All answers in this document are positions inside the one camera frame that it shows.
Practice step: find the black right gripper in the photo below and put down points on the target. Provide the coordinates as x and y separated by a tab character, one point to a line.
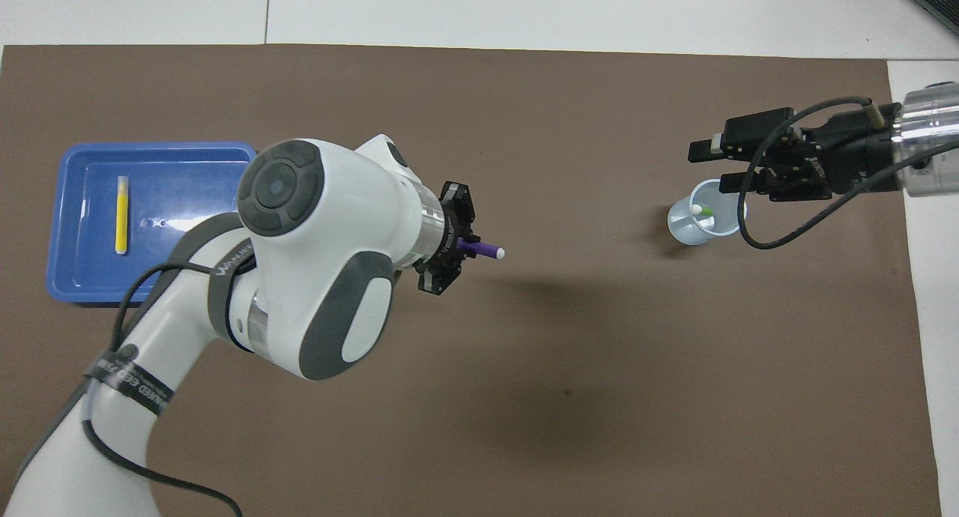
846	157

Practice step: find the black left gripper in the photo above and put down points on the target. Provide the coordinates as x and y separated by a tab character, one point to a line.
448	236

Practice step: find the purple marker pen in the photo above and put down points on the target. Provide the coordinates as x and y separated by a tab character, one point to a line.
483	249

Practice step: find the green marker pen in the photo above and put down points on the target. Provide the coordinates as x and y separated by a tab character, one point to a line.
703	211

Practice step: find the yellow marker pen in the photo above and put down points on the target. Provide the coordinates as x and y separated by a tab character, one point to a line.
121	217

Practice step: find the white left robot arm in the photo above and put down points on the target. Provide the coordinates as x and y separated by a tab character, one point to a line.
315	262

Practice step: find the clear plastic cup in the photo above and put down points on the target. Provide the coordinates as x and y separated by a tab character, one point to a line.
693	232

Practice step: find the brown table mat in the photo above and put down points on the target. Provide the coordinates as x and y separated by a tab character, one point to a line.
599	389

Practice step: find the blue plastic tray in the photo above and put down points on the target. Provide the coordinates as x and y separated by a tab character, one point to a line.
82	270

